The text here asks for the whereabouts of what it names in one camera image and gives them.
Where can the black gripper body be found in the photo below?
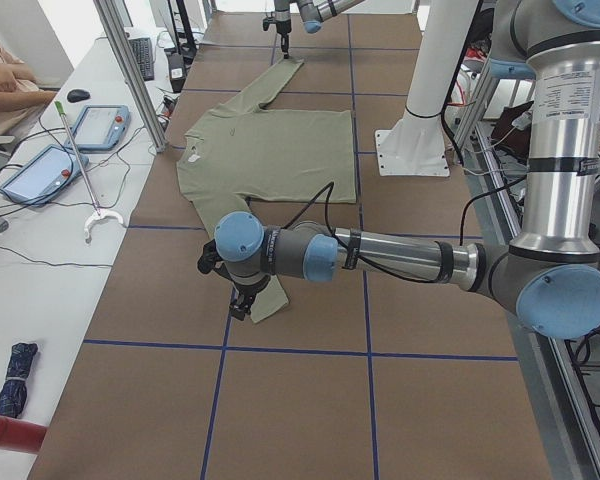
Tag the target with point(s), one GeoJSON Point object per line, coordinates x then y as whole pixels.
{"type": "Point", "coordinates": [281, 25]}
{"type": "Point", "coordinates": [250, 288]}

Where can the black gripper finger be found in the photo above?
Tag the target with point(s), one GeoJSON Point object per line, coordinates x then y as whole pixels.
{"type": "Point", "coordinates": [249, 301]}
{"type": "Point", "coordinates": [237, 311]}
{"type": "Point", "coordinates": [285, 46]}

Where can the sage green long-sleeve shirt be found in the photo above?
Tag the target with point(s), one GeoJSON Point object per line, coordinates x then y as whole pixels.
{"type": "Point", "coordinates": [249, 151]}

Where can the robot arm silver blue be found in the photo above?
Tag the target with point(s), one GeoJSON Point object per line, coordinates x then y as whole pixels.
{"type": "Point", "coordinates": [313, 16]}
{"type": "Point", "coordinates": [314, 251]}

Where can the seated person beige clothes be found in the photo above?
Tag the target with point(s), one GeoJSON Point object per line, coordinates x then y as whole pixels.
{"type": "Point", "coordinates": [22, 101]}

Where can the black power adapter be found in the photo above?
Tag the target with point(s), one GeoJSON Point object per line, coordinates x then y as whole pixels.
{"type": "Point", "coordinates": [177, 71]}

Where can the black keyboard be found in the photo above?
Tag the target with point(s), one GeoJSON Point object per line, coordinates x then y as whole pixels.
{"type": "Point", "coordinates": [142, 50]}

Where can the white reacher grabber stick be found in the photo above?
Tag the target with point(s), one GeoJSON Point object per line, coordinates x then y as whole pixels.
{"type": "Point", "coordinates": [100, 213]}

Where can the far blue teach pendant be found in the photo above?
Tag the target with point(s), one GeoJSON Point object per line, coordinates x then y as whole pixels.
{"type": "Point", "coordinates": [99, 128]}

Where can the blue teach pendant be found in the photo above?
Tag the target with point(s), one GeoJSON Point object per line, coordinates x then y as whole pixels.
{"type": "Point", "coordinates": [99, 128]}
{"type": "Point", "coordinates": [44, 176]}

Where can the black computer mouse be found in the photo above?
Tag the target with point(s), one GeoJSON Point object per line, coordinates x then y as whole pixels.
{"type": "Point", "coordinates": [78, 95]}

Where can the near blue teach pendant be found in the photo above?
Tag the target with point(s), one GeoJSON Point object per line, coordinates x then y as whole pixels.
{"type": "Point", "coordinates": [44, 176]}

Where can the folded dark blue umbrella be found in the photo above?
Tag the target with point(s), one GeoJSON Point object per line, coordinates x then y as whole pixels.
{"type": "Point", "coordinates": [13, 394]}

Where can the red cylinder tube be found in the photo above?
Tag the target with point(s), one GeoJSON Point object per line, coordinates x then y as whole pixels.
{"type": "Point", "coordinates": [21, 436]}

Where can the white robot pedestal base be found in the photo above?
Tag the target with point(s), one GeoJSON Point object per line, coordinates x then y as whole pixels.
{"type": "Point", "coordinates": [415, 145]}

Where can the aluminium frame post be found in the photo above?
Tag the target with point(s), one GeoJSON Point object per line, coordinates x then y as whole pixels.
{"type": "Point", "coordinates": [114, 29]}

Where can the aluminium frame rail structure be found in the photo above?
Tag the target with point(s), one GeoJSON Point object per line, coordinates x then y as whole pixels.
{"type": "Point", "coordinates": [549, 277]}

